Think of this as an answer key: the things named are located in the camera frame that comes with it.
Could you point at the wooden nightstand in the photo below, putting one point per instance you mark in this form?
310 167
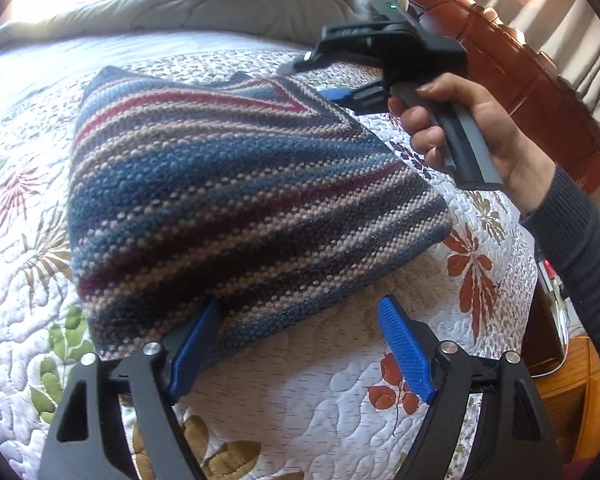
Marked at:
580 385

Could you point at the beige curtain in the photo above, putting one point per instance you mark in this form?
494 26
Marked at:
555 5

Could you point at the floral quilted bedspread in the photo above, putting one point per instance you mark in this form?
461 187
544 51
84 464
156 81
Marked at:
330 410

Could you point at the person's right forearm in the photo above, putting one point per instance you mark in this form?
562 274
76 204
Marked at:
580 240

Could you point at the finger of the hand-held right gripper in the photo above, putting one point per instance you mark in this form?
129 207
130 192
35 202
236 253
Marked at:
340 94
302 60

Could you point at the striped knit sweater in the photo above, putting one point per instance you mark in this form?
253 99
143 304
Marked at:
230 185

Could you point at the grey-blue comforter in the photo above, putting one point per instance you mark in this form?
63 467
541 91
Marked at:
180 5

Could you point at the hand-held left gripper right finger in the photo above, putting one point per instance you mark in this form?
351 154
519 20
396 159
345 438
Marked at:
407 345

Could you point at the wooden headboard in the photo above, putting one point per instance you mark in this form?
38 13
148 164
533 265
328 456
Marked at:
530 75

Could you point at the person's right hand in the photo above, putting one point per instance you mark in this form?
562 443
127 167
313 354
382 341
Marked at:
505 145

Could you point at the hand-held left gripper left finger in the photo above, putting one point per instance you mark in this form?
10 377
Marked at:
192 345

